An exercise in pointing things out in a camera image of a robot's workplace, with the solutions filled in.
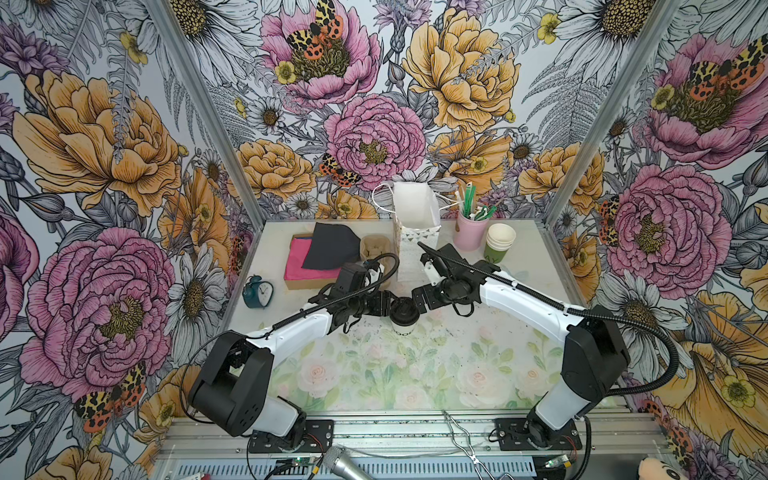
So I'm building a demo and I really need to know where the brown pulp cup carrier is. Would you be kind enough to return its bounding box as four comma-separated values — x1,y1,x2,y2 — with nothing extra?
359,234,393,261

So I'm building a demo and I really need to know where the green straws bundle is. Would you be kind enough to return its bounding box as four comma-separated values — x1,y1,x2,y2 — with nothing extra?
455,182,497,221

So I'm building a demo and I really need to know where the pink plush toy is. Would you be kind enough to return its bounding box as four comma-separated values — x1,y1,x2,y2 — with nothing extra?
637,457,687,480

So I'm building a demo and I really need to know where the brown cardboard tray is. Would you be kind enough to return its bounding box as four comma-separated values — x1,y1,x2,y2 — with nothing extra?
283,235,338,290

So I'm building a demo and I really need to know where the white paper coffee cup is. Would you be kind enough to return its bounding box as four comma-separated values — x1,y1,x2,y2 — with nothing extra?
392,323,416,336

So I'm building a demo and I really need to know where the white patterned paper gift bag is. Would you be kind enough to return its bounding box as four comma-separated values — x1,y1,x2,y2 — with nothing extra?
372,182,456,283

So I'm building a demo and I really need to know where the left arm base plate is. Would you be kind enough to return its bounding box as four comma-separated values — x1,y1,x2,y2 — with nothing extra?
247,418,335,454

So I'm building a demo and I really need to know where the black coffee cup lid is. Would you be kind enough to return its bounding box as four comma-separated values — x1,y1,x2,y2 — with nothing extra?
389,297,420,328

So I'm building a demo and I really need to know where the stack of paper cups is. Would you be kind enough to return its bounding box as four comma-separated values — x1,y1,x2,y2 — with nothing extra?
484,223,517,264

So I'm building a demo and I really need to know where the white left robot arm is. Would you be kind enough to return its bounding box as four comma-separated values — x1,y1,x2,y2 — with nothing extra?
185,253,399,445

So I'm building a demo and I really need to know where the silver microphone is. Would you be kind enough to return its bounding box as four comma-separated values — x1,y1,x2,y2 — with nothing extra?
322,445,373,480

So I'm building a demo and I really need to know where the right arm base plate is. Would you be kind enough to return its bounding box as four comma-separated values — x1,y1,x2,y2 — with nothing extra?
489,417,582,451

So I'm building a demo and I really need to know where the black paper napkin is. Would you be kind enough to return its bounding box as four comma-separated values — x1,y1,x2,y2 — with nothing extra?
302,223,361,270

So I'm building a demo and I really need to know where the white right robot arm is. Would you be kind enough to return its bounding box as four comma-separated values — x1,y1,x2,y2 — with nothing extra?
412,244,680,450

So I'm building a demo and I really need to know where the pink straw holder cup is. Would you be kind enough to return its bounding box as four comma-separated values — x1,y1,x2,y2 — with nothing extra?
453,215,489,251

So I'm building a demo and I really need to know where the teal alarm clock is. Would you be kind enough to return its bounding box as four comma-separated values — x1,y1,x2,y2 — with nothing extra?
242,275,274,309

